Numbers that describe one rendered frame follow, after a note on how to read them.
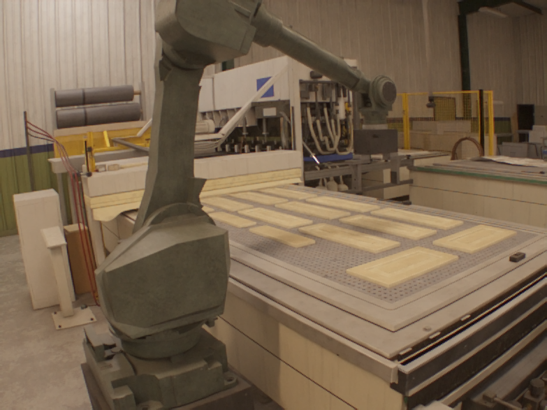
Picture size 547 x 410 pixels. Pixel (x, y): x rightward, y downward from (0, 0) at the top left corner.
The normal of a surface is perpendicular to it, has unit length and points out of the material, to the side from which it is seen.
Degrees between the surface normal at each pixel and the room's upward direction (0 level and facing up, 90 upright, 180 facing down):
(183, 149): 80
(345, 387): 90
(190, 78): 90
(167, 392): 90
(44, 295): 90
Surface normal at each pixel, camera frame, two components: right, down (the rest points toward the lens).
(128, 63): 0.56, 0.14
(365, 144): -0.82, 0.15
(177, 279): 0.33, 0.17
